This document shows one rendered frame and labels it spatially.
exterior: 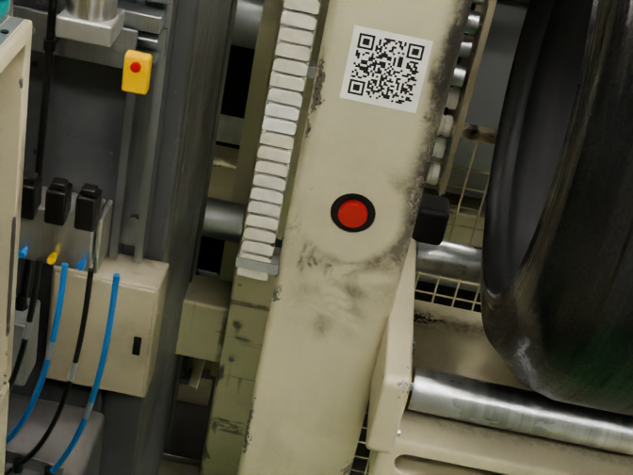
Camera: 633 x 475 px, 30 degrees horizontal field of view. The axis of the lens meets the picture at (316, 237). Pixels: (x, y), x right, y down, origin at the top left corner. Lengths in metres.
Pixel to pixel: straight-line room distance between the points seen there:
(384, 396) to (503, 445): 0.16
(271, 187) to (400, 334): 0.20
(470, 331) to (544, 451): 0.30
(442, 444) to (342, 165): 0.31
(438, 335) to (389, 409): 0.34
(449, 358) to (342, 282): 0.28
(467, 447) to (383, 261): 0.21
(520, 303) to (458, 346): 0.40
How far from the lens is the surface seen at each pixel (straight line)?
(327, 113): 1.16
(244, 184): 2.08
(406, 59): 1.13
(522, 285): 1.11
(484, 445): 1.27
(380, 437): 1.22
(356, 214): 1.20
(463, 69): 1.57
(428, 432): 1.26
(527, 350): 1.13
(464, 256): 1.47
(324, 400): 1.34
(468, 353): 1.50
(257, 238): 1.24
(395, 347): 1.22
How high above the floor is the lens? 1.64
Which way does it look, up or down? 30 degrees down
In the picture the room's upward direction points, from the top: 12 degrees clockwise
